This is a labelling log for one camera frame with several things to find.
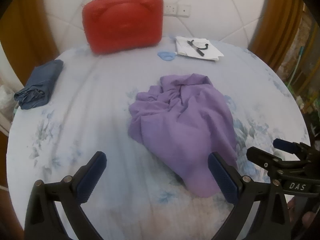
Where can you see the wooden headboard panel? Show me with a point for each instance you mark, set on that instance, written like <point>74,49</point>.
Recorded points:
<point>275,30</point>
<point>27,30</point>

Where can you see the folded blue cloth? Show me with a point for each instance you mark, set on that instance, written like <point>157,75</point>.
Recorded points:
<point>40,85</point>

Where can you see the purple shirt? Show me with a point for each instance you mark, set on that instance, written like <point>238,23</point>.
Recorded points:
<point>185,130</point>

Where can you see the white wall socket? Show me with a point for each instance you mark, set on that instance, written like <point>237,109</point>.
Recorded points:
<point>170,8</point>

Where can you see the white wall plate with dot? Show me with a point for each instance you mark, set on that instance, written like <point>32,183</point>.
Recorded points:
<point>184,10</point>

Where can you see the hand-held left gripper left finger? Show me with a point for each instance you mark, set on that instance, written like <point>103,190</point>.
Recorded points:
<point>92,178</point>

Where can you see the red hard case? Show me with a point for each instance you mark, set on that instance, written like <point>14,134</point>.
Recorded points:
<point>122,22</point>

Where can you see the black stick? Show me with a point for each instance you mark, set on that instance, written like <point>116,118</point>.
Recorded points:
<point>200,52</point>

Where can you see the floral bed sheet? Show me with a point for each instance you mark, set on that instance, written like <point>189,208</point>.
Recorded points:
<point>100,105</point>

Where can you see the white paper booklet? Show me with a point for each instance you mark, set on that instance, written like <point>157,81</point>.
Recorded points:
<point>212,52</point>

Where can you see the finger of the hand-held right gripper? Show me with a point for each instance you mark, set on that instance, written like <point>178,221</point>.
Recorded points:
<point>283,145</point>
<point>265,156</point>

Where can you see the person's right hand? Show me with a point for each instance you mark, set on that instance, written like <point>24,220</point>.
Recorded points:
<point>292,206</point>

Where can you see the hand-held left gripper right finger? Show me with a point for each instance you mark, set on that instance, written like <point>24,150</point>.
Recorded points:
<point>223,180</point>

